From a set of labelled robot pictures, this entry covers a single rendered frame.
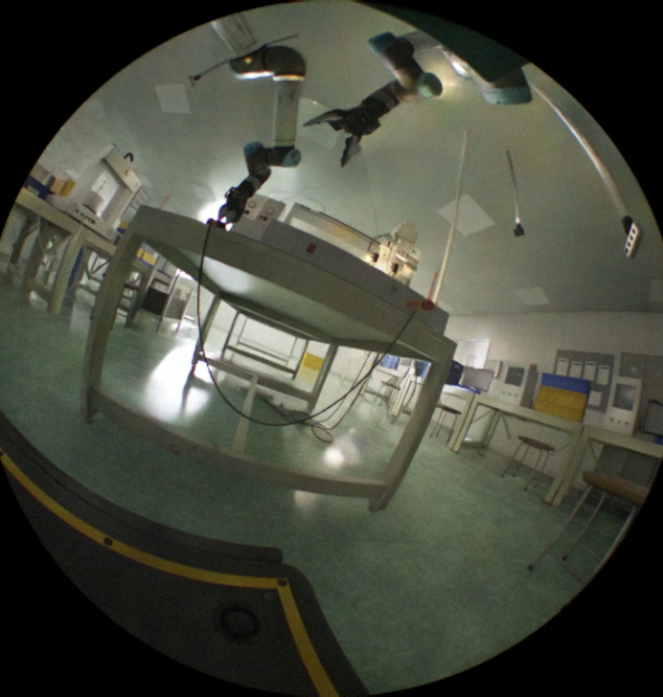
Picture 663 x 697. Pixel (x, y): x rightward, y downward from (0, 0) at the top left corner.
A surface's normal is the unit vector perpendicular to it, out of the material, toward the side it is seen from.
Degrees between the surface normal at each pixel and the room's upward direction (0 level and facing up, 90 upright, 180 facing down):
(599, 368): 90
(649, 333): 90
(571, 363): 90
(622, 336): 90
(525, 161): 180
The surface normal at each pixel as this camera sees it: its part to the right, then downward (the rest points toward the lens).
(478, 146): -0.36, 0.93
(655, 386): -0.89, -0.36
